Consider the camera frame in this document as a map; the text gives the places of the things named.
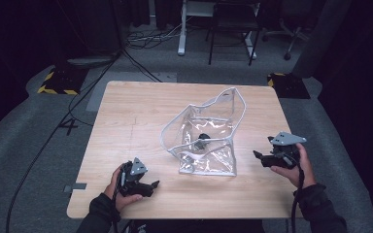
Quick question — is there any clear plastic bag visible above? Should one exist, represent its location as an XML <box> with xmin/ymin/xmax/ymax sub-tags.
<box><xmin>159</xmin><ymin>85</ymin><xmax>248</xmax><ymax>178</ymax></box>

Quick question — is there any thick black floor cable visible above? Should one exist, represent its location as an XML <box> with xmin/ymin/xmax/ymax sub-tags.
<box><xmin>5</xmin><ymin>48</ymin><xmax>125</xmax><ymax>233</ymax></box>

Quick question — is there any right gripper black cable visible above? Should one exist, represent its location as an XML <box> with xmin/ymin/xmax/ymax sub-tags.
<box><xmin>289</xmin><ymin>163</ymin><xmax>306</xmax><ymax>233</ymax></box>

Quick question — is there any grey curtain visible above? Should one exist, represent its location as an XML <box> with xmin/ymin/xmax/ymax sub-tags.
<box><xmin>291</xmin><ymin>0</ymin><xmax>353</xmax><ymax>80</ymax></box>

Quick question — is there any person's left hand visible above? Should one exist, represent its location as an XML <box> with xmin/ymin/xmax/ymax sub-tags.
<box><xmin>103</xmin><ymin>162</ymin><xmax>144</xmax><ymax>214</ymax></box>

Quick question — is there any white desk frame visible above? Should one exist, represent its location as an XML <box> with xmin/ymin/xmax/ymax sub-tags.
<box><xmin>177</xmin><ymin>0</ymin><xmax>260</xmax><ymax>60</ymax></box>

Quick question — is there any grey tape strip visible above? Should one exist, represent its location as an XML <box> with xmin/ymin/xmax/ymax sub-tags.
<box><xmin>63</xmin><ymin>182</ymin><xmax>88</xmax><ymax>194</ymax></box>

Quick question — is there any small white toy car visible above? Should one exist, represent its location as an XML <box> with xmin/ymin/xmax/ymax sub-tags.
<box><xmin>193</xmin><ymin>132</ymin><xmax>212</xmax><ymax>151</ymax></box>

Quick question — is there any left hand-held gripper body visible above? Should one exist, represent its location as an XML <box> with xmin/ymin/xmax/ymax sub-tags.
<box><xmin>119</xmin><ymin>156</ymin><xmax>150</xmax><ymax>197</ymax></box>

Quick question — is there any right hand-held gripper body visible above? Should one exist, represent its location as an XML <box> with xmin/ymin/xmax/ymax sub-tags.
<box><xmin>266</xmin><ymin>130</ymin><xmax>308</xmax><ymax>170</ymax></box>

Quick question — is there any tangle of floor cables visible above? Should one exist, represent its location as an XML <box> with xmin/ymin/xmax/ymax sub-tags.
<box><xmin>125</xmin><ymin>17</ymin><xmax>184</xmax><ymax>50</ymax></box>

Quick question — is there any yellow black striped base plate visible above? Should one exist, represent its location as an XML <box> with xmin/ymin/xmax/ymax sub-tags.
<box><xmin>266</xmin><ymin>72</ymin><xmax>312</xmax><ymax>100</ymax></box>
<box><xmin>37</xmin><ymin>65</ymin><xmax>89</xmax><ymax>96</ymax></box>

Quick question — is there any office chair wheeled base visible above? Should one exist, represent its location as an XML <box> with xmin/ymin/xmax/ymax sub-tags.
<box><xmin>260</xmin><ymin>17</ymin><xmax>309</xmax><ymax>62</ymax></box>

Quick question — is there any person's right hand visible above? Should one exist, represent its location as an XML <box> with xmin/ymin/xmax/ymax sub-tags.
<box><xmin>269</xmin><ymin>142</ymin><xmax>318</xmax><ymax>189</ymax></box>

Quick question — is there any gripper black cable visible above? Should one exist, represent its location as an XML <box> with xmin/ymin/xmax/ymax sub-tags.
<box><xmin>110</xmin><ymin>171</ymin><xmax>126</xmax><ymax>233</ymax></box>
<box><xmin>289</xmin><ymin>163</ymin><xmax>306</xmax><ymax>233</ymax></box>

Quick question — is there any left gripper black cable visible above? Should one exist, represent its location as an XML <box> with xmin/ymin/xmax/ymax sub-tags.
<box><xmin>110</xmin><ymin>171</ymin><xmax>126</xmax><ymax>233</ymax></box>

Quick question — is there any black metal chair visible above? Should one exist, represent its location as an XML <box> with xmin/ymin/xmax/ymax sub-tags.
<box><xmin>205</xmin><ymin>0</ymin><xmax>262</xmax><ymax>67</ymax></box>

